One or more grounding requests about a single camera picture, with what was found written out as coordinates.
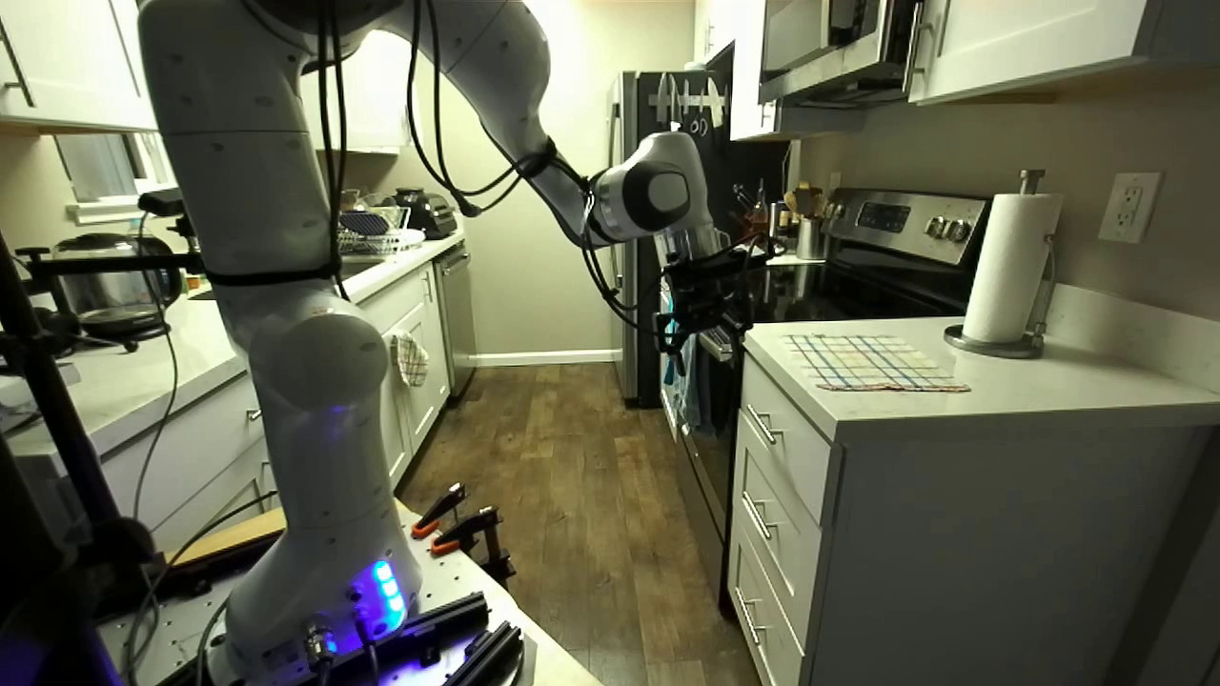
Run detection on bright blue striped towel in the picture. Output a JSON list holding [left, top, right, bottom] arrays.
[[658, 320, 698, 436]]

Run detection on white medium-height drawer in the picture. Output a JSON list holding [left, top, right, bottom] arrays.
[[731, 422, 831, 640]]

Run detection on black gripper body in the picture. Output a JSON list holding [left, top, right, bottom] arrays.
[[658, 246, 755, 344]]

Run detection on black camera on stand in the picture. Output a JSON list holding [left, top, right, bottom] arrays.
[[132, 184, 200, 240]]

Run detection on window with white frame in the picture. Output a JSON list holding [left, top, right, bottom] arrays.
[[51, 131, 177, 212]]

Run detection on black camera stand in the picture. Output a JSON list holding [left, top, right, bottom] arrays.
[[0, 240, 212, 626]]

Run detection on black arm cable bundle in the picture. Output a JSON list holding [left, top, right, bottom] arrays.
[[234, 0, 677, 336]]

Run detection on stainless steel electric range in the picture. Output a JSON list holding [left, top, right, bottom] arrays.
[[655, 187, 994, 622]]

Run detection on black refrigerator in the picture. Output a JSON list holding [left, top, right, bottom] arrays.
[[609, 44, 740, 411]]

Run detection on perforated metal robot base plate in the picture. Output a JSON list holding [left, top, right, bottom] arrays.
[[99, 498, 602, 686]]

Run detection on white paper towel roll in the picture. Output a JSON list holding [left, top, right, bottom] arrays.
[[960, 190, 1063, 352], [943, 164, 1068, 361]]

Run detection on black round cooker pot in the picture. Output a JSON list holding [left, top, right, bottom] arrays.
[[51, 228, 177, 353]]

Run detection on white tall upper cabinet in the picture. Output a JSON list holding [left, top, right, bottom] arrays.
[[338, 30, 412, 161]]

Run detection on white three-drawer cabinet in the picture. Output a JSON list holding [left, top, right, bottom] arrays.
[[724, 314, 1220, 686]]

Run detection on white drawer above the floor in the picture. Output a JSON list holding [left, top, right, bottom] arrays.
[[724, 526, 811, 686]]

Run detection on white upper cabinet beside window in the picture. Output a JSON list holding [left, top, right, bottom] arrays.
[[0, 0, 160, 137]]

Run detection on white wall outlet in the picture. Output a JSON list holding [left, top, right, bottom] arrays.
[[1093, 166, 1164, 246]]

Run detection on white sink counter cabinets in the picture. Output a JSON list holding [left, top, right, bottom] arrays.
[[0, 232, 468, 563]]

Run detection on white upper cabinet beside fridge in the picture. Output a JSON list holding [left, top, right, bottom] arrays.
[[691, 0, 780, 143]]

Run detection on black coffee maker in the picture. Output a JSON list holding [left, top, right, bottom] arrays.
[[393, 187, 460, 244]]

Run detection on white drawer holding cutlery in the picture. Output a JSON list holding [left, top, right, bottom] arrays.
[[737, 353, 843, 526]]

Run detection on checked dish drying mat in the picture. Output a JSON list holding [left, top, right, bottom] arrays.
[[791, 333, 972, 397]]

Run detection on orange-handled black clamp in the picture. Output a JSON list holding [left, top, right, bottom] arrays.
[[408, 477, 474, 544], [427, 504, 514, 583]]

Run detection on black metal rail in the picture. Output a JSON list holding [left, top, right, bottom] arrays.
[[442, 622, 531, 686], [366, 587, 497, 667]]

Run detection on metal utensil crock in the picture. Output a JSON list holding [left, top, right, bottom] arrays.
[[787, 184, 822, 260]]

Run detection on white hanging pot holder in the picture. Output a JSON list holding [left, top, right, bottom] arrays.
[[388, 329, 435, 394]]

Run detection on over-range microwave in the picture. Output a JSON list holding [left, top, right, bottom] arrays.
[[755, 0, 927, 105]]

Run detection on white upper cabinet above drawers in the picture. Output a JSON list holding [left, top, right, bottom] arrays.
[[907, 0, 1220, 105]]

